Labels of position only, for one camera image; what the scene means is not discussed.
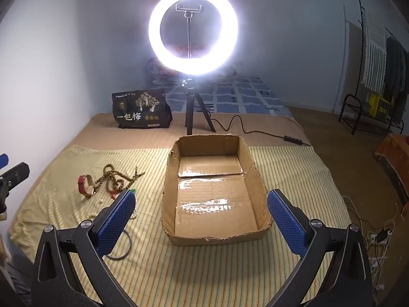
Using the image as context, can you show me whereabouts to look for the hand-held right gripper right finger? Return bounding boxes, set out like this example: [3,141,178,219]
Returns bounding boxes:
[267,189,374,307]

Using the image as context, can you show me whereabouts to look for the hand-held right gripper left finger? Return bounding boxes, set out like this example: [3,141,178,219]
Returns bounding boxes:
[30,189,138,307]

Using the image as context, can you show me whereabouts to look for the pearl necklace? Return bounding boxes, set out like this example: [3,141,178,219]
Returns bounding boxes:
[86,198,139,222]

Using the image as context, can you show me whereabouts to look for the dark bangle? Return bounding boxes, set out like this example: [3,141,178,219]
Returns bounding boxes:
[107,228,132,259]

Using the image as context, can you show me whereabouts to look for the green pendant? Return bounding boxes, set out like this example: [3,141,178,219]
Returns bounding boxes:
[109,187,138,199]

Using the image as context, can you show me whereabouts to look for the wooden bead necklace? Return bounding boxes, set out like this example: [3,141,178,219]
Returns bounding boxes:
[94,164,144,199]

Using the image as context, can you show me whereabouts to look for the red strap watch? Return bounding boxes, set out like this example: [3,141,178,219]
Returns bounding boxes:
[77,174,96,197]

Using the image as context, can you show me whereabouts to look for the cardboard box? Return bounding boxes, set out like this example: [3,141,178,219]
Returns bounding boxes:
[161,134,273,247]

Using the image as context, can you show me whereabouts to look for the tan bed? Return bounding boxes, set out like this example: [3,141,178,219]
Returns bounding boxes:
[6,111,352,250]

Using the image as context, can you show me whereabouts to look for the black snack bag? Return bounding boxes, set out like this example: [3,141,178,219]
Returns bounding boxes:
[112,89,173,129]

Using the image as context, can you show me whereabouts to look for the blue patterned blanket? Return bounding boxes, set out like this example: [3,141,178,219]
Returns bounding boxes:
[166,76,293,117]

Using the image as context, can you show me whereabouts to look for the black tripod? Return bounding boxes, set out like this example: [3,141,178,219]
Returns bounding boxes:
[180,77,216,136]

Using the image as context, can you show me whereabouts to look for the black metal clothes rack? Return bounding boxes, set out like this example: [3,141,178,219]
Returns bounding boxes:
[339,0,409,135]

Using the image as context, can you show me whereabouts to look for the dark hanging clothes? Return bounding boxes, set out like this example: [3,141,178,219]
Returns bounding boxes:
[385,35,409,128]

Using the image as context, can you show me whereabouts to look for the white striped towel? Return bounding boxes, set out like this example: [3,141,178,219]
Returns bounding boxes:
[362,9,389,93]

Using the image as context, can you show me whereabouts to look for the phone holder with gooseneck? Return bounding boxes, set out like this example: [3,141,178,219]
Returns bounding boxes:
[175,3,205,61]

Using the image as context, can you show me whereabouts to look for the black power cable with switch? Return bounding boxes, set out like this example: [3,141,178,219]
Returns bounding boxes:
[211,115,312,148]

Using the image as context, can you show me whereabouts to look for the tangle of white cables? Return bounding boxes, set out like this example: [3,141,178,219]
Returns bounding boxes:
[342,195,403,298]

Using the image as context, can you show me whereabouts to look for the white ring light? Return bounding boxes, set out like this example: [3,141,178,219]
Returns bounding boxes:
[147,0,240,77]

